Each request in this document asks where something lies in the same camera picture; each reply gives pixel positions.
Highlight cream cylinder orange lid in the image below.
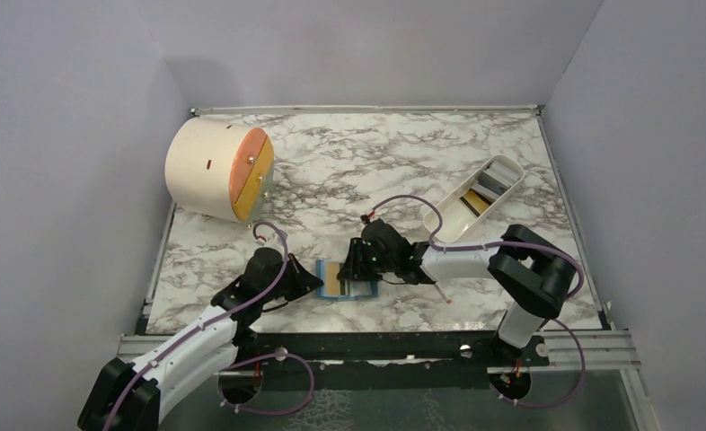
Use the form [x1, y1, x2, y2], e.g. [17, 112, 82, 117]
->
[164, 117, 275, 224]

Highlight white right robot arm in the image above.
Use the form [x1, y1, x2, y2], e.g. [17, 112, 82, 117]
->
[336, 220, 585, 365]

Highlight orange capped white marker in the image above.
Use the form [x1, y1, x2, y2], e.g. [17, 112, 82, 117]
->
[434, 284, 453, 304]

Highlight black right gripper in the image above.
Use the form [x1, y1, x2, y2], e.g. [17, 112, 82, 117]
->
[337, 237, 397, 282]

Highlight cream oblong plastic tray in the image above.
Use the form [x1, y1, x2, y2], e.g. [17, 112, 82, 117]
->
[435, 154, 525, 242]

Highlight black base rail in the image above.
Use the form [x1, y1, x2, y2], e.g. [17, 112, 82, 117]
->
[237, 330, 549, 391]

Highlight yellow credit card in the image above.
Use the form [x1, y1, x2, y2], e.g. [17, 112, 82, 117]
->
[459, 189, 492, 217]
[319, 260, 372, 300]

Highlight blue card holder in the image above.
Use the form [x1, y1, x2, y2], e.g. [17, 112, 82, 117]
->
[315, 259, 378, 301]

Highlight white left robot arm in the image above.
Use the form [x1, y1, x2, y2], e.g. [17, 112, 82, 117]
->
[77, 247, 323, 430]

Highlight grey card stack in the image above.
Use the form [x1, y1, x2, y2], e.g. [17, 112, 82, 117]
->
[471, 161, 519, 202]

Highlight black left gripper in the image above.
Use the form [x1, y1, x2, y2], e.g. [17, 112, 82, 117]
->
[260, 253, 323, 303]

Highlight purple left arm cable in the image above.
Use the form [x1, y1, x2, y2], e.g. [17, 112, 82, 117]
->
[100, 221, 315, 431]

